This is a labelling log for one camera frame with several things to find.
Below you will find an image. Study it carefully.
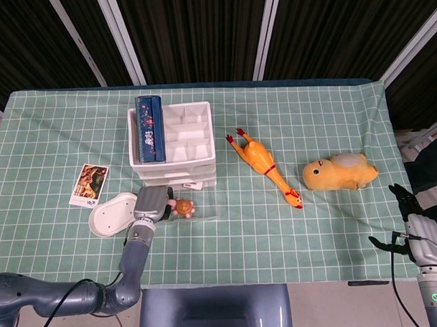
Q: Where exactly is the dark blue printed box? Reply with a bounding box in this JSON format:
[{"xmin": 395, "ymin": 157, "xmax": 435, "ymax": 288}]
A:
[{"xmin": 134, "ymin": 95, "xmax": 167, "ymax": 164}]

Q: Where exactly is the pink brown turtle toy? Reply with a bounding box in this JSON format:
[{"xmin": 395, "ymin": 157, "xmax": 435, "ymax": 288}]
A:
[{"xmin": 168, "ymin": 196, "xmax": 197, "ymax": 219}]

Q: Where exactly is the white frame pole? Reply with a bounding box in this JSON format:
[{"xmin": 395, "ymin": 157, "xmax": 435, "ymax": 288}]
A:
[
  {"xmin": 250, "ymin": 0, "xmax": 285, "ymax": 81},
  {"xmin": 380, "ymin": 10, "xmax": 437, "ymax": 89},
  {"xmin": 95, "ymin": 0, "xmax": 148, "ymax": 87},
  {"xmin": 48, "ymin": 0, "xmax": 108, "ymax": 88}
]

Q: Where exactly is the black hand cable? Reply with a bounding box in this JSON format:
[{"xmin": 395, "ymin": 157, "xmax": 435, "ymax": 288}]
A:
[
  {"xmin": 32, "ymin": 270, "xmax": 125, "ymax": 327},
  {"xmin": 388, "ymin": 229, "xmax": 432, "ymax": 327}
]

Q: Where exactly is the yellow rubber chicken toy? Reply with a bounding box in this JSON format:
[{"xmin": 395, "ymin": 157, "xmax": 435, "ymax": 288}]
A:
[{"xmin": 225, "ymin": 125, "xmax": 304, "ymax": 213}]

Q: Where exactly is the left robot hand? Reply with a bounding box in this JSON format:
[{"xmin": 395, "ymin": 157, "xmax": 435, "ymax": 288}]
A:
[{"xmin": 133, "ymin": 185, "xmax": 177, "ymax": 224}]

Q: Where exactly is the black pleated curtain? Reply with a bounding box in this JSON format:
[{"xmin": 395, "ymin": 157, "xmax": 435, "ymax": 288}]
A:
[{"xmin": 0, "ymin": 0, "xmax": 437, "ymax": 143}]

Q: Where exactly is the black left hand cable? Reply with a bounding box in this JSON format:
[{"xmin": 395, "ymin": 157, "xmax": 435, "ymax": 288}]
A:
[{"xmin": 32, "ymin": 270, "xmax": 125, "ymax": 327}]

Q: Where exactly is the blue grey robot torso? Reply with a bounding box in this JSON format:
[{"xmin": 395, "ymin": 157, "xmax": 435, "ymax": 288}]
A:
[{"xmin": 136, "ymin": 283, "xmax": 293, "ymax": 327}]

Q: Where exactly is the yellow plush duck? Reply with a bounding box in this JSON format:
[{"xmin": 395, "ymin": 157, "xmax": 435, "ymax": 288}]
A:
[{"xmin": 301, "ymin": 151, "xmax": 380, "ymax": 193}]

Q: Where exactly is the black right hand cable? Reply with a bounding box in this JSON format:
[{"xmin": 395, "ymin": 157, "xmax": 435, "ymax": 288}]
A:
[{"xmin": 388, "ymin": 229, "xmax": 432, "ymax": 327}]

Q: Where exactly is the picture card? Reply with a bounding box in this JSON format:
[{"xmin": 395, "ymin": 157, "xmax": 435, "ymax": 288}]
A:
[{"xmin": 67, "ymin": 162, "xmax": 111, "ymax": 209}]

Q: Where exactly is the green checkered tablecloth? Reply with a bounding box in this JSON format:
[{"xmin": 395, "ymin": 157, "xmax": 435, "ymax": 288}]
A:
[{"xmin": 0, "ymin": 76, "xmax": 420, "ymax": 295}]

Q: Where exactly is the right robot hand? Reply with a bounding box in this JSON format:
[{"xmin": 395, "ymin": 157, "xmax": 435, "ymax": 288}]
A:
[{"xmin": 367, "ymin": 181, "xmax": 437, "ymax": 270}]

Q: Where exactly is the white metal rack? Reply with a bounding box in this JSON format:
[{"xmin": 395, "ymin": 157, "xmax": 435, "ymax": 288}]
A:
[{"xmin": 393, "ymin": 115, "xmax": 437, "ymax": 161}]

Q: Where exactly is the white plastic drawer organizer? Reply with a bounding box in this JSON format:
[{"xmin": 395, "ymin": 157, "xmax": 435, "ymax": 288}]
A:
[{"xmin": 126, "ymin": 100, "xmax": 219, "ymax": 191}]

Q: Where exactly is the clear drawer holding brown charm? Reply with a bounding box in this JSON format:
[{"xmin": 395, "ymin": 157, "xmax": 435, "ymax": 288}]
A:
[{"xmin": 138, "ymin": 169, "xmax": 217, "ymax": 183}]

